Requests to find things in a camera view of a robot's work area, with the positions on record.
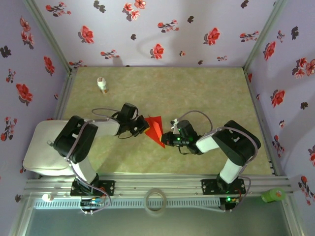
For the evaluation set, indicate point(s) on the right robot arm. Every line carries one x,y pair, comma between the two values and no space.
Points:
231,169

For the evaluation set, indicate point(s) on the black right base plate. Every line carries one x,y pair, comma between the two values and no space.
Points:
209,186

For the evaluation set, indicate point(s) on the red paper sheet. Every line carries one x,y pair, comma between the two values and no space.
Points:
155,130

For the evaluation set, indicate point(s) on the right circuit board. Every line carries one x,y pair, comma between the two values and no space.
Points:
229,199

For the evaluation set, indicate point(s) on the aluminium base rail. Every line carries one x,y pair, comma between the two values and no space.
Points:
160,183

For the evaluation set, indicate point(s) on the white pill bottle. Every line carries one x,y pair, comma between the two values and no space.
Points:
102,84

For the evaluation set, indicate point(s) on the white zipper pouch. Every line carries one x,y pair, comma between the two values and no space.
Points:
39,152

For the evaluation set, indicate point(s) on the aluminium frame bar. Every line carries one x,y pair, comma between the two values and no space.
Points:
21,218
294,218

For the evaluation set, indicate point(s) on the aluminium frame post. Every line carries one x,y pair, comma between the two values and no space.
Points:
262,37
50,37

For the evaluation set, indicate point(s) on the green plastic cup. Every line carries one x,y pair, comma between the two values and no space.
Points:
273,195

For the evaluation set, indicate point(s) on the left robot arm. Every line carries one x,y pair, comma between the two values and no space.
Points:
83,169

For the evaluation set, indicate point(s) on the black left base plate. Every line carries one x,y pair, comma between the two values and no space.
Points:
108,186

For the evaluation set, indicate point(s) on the aluminium side rail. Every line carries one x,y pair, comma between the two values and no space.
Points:
258,108
64,96

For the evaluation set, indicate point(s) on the left circuit board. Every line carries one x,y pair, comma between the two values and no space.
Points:
92,202

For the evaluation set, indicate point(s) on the small white cap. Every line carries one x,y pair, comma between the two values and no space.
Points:
46,197

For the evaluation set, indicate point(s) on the circuit board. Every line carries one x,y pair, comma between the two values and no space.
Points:
229,199
92,202

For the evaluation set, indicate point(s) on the clear tape roll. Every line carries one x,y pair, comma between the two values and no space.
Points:
147,204

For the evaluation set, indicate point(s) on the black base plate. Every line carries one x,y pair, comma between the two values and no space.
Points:
209,186
108,186

